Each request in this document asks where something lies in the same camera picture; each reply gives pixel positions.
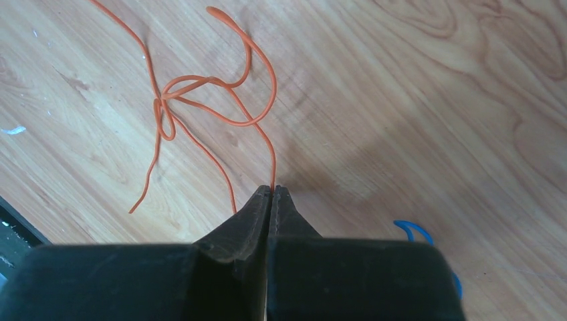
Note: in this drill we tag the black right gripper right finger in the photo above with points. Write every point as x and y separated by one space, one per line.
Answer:
311 277

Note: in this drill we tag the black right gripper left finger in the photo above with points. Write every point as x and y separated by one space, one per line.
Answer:
219 277

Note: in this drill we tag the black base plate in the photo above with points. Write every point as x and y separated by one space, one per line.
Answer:
18 238

